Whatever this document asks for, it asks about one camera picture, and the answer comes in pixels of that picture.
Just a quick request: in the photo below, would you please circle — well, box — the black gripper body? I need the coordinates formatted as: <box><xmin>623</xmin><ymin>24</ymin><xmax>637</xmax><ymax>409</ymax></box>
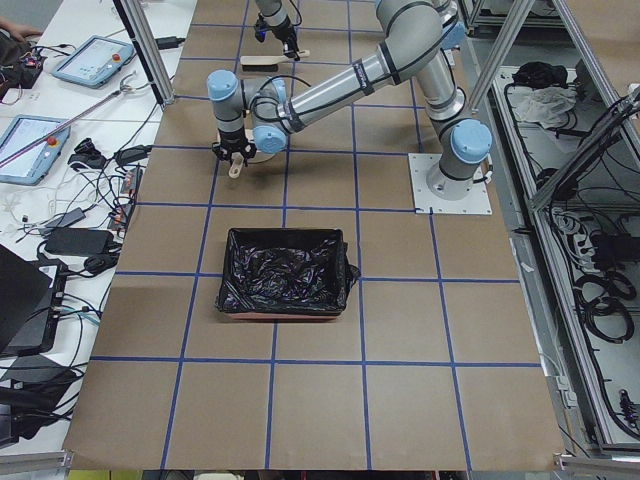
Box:
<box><xmin>211</xmin><ymin>142</ymin><xmax>257</xmax><ymax>163</ymax></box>
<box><xmin>273</xmin><ymin>19</ymin><xmax>298</xmax><ymax>50</ymax></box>

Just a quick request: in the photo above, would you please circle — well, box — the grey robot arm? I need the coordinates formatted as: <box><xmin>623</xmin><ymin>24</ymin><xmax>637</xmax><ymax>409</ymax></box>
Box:
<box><xmin>254</xmin><ymin>0</ymin><xmax>299</xmax><ymax>58</ymax></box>
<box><xmin>207</xmin><ymin>1</ymin><xmax>492</xmax><ymax>183</ymax></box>

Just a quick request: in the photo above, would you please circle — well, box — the beige hand brush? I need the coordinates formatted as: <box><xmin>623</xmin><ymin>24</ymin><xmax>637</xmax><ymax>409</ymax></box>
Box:
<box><xmin>240</xmin><ymin>50</ymin><xmax>310</xmax><ymax>72</ymax></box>

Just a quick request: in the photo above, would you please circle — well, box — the long reacher grabber tool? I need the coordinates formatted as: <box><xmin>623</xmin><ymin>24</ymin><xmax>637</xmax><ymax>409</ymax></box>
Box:
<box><xmin>1</xmin><ymin>75</ymin><xmax>138</xmax><ymax>168</ymax></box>

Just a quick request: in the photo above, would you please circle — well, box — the black laptop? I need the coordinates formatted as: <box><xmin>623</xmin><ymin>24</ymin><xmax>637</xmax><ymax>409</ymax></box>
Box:
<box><xmin>1</xmin><ymin>247</ymin><xmax>68</xmax><ymax>358</ymax></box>

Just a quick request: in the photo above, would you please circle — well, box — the beige plastic dustpan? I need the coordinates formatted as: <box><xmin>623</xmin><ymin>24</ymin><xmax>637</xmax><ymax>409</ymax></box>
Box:
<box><xmin>211</xmin><ymin>129</ymin><xmax>274</xmax><ymax>179</ymax></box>

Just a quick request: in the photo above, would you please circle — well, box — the aluminium frame post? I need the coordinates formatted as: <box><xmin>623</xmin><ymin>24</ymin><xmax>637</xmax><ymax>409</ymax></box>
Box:
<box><xmin>113</xmin><ymin>0</ymin><xmax>175</xmax><ymax>109</ymax></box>

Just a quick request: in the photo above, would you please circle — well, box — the white crumpled cloth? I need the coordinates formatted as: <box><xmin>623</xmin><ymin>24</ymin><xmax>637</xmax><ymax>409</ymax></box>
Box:
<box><xmin>514</xmin><ymin>87</ymin><xmax>577</xmax><ymax>129</ymax></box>

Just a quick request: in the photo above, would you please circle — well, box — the far teach pendant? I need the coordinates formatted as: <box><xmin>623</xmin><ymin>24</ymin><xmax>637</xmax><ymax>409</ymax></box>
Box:
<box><xmin>51</xmin><ymin>35</ymin><xmax>135</xmax><ymax>88</ymax></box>

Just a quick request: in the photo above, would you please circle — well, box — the black lined trash bin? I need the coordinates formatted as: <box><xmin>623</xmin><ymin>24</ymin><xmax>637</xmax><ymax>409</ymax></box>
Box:
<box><xmin>215</xmin><ymin>228</ymin><xmax>361</xmax><ymax>321</ymax></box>

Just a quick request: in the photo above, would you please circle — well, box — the black power adapter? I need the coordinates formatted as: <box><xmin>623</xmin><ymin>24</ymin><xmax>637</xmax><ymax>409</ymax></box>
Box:
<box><xmin>44</xmin><ymin>228</ymin><xmax>114</xmax><ymax>256</ymax></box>

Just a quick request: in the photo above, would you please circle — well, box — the near teach pendant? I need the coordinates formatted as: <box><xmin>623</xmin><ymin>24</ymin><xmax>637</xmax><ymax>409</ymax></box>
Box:
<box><xmin>1</xmin><ymin>115</ymin><xmax>71</xmax><ymax>186</ymax></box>

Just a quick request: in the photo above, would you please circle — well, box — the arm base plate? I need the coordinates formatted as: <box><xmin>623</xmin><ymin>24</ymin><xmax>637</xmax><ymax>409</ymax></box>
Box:
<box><xmin>407</xmin><ymin>153</ymin><xmax>492</xmax><ymax>216</ymax></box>

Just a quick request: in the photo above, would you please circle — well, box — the teach pendant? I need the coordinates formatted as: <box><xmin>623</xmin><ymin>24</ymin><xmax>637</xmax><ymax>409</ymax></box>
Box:
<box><xmin>1</xmin><ymin>115</ymin><xmax>71</xmax><ymax>186</ymax></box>
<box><xmin>51</xmin><ymin>35</ymin><xmax>135</xmax><ymax>88</ymax></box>

